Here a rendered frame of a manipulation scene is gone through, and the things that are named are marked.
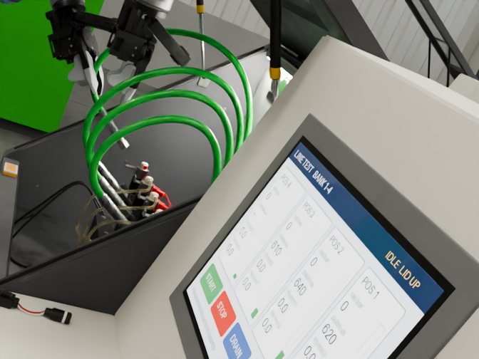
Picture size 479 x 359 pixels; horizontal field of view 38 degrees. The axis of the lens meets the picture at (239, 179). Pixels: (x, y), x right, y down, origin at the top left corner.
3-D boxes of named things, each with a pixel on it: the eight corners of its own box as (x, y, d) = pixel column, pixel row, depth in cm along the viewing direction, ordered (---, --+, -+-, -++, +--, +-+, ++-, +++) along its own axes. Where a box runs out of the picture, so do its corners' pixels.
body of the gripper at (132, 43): (105, 49, 143) (125, -7, 140) (144, 63, 146) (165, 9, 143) (107, 57, 136) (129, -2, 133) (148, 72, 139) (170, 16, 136)
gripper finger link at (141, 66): (126, 82, 143) (141, 43, 141) (134, 85, 144) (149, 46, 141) (128, 88, 139) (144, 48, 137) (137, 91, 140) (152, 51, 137)
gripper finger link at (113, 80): (99, 97, 143) (114, 55, 140) (126, 107, 145) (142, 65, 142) (100, 102, 140) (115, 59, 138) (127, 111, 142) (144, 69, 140)
